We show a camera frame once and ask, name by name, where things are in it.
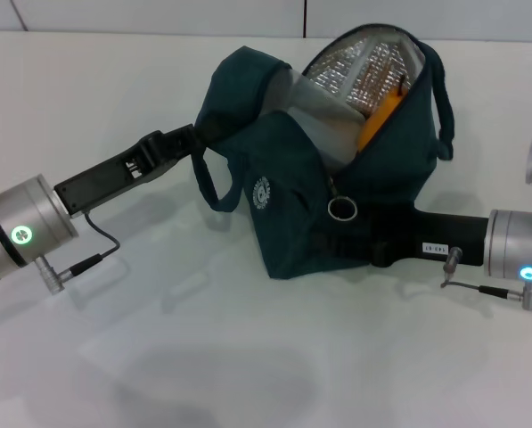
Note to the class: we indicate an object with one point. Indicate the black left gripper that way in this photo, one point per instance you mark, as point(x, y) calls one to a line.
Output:
point(118, 171)

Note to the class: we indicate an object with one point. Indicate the dark teal insulated lunch bag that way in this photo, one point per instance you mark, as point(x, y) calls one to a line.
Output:
point(288, 196)

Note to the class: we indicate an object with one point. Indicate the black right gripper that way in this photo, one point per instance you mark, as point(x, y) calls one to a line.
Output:
point(426, 236)

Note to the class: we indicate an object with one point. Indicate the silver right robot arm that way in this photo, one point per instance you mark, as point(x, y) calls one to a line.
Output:
point(521, 243)

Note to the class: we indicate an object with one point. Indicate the orange pear with brown stem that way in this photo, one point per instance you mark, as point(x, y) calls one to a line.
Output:
point(381, 116)

